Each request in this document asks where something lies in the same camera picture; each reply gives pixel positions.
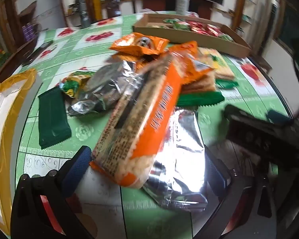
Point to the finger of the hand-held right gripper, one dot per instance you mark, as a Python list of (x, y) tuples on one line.
[(277, 116)]

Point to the wooden chair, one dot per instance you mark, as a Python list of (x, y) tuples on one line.
[(114, 5)]

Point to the yellow cracker packet green ends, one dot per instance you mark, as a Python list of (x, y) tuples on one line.
[(219, 64), (201, 99)]

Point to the orange snack bag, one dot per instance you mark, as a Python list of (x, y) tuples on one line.
[(137, 44)]

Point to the pile of small snack packets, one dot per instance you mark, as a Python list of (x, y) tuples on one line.
[(199, 27)]

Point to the silver snack packet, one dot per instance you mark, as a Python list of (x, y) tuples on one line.
[(107, 87)]

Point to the black smartphone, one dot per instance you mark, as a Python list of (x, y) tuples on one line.
[(38, 52)]

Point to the wooden shelf unit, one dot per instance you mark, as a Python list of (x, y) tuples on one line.
[(241, 5)]

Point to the white box with yellow tape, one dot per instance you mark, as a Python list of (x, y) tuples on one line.
[(5, 129)]

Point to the orange snack packet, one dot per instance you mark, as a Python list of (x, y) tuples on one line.
[(189, 54)]

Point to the large silver foil packet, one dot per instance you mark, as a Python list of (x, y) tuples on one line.
[(184, 154)]

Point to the wooden cabinet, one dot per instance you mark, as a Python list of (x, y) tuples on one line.
[(15, 52)]

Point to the long orange cracker packet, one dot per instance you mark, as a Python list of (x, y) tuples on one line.
[(149, 119)]

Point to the green yellow candy packet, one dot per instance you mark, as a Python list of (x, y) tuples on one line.
[(74, 83)]

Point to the green fruit print tablecloth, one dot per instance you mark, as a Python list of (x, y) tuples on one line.
[(94, 44)]

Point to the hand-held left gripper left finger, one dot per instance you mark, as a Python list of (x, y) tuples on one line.
[(77, 164)]

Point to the dark green snack packet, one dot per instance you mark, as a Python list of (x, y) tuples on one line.
[(52, 119)]

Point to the purple bottles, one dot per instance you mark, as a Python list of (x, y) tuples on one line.
[(29, 32)]

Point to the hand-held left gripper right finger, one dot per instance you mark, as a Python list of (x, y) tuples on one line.
[(215, 171)]

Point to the cardboard tray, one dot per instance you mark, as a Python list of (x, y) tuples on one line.
[(189, 39)]

